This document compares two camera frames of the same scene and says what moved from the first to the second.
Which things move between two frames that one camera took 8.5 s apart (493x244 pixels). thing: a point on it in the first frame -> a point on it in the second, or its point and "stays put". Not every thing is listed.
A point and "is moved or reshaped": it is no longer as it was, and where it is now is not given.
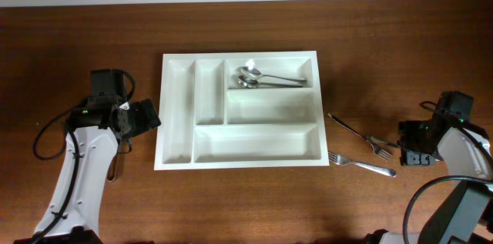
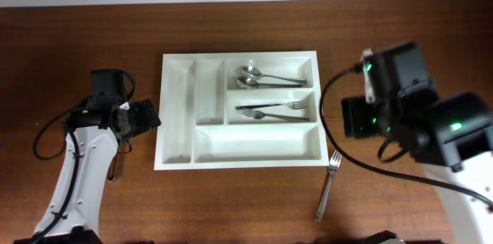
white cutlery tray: x=239 y=110 stays put
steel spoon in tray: x=249 y=81 stays put
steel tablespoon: x=255 y=73 stays put
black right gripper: x=407 y=155 -> x=354 y=112
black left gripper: x=146 y=115 stays put
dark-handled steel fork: x=380 y=152 -> x=297 y=105
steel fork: x=381 y=142 -> x=259 y=115
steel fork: x=340 y=159 is moved or reshaped
